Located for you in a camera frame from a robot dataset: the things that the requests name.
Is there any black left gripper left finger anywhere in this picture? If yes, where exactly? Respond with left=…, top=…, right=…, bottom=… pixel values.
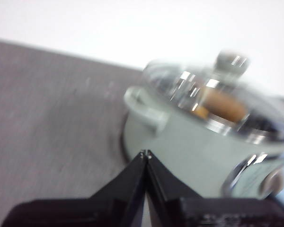
left=1, top=150, right=147, bottom=227

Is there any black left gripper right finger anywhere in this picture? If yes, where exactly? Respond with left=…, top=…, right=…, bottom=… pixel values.
left=146, top=149, right=284, bottom=227

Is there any glass lid with green knob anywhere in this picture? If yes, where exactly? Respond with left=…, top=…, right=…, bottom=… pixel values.
left=142, top=48, right=284, bottom=157

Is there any pale green electric steamer pot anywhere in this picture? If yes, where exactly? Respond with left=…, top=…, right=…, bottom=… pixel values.
left=119, top=86, right=284, bottom=200

